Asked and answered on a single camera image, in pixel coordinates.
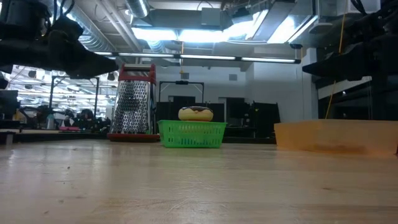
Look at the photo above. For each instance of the black rig frame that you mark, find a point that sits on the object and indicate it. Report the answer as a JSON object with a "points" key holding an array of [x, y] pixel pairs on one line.
{"points": [[74, 77]]}

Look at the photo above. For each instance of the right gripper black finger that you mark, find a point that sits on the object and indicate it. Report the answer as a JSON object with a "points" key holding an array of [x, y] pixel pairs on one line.
{"points": [[348, 63]]}

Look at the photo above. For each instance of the seated person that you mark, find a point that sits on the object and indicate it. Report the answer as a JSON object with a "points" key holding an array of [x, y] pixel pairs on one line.
{"points": [[67, 119], [86, 116]]}

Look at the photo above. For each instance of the orange translucent plastic bin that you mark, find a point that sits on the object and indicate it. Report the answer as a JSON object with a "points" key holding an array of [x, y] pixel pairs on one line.
{"points": [[335, 137]]}

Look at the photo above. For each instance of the green plastic basket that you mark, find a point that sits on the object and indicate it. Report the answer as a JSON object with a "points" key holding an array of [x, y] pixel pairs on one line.
{"points": [[192, 133]]}

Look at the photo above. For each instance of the chocolate frosted donut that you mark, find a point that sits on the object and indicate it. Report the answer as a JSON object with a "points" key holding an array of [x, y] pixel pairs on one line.
{"points": [[196, 115]]}

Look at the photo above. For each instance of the pink flat item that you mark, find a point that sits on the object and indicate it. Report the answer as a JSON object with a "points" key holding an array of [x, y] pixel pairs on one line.
{"points": [[70, 128]]}

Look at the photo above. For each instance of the silver ventilation duct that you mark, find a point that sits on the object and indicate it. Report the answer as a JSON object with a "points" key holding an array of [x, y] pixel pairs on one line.
{"points": [[93, 34], [138, 7]]}

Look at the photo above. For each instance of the ceiling light panel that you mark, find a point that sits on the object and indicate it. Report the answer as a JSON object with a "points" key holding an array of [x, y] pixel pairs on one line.
{"points": [[202, 35]]}

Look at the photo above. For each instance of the black gantry frame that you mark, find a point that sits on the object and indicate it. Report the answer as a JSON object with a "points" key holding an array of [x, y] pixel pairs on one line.
{"points": [[182, 82]]}

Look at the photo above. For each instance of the LED light bar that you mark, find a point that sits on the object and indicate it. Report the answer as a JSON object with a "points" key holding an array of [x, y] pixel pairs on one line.
{"points": [[205, 57]]}

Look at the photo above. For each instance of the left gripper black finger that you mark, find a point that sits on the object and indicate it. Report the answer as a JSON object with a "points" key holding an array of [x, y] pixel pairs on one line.
{"points": [[81, 62]]}

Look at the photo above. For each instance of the steel box grater red trim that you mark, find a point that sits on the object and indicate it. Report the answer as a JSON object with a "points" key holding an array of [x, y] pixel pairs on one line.
{"points": [[133, 109]]}

